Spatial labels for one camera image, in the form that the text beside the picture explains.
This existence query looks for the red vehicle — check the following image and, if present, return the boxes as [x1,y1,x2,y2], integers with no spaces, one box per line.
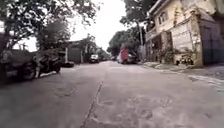
[119,47,130,65]

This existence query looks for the white vehicle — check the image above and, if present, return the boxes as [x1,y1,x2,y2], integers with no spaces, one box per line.
[89,54,100,64]

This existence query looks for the distant green trees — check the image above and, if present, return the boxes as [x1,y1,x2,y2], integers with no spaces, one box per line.
[106,27,145,58]

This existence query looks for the low grey building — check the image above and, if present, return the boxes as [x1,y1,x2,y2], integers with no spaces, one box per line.
[65,39,98,65]

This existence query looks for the grey concrete road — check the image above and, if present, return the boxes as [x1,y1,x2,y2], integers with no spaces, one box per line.
[0,60,224,128]

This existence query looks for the tall tree beside building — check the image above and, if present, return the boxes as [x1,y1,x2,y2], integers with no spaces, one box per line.
[119,0,158,48]

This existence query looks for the parked motorcycle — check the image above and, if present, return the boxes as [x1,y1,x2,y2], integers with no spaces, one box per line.
[20,53,63,81]

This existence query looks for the yellow building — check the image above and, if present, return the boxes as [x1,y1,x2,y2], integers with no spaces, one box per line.
[143,0,224,67]

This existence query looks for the large leafy tree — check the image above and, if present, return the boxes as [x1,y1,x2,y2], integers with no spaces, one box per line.
[0,0,101,64]

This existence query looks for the raised concrete sidewalk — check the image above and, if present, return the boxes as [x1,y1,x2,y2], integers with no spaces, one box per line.
[141,61,224,92]

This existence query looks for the potted plants by wall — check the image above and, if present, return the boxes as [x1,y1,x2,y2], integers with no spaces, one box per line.
[156,46,196,66]

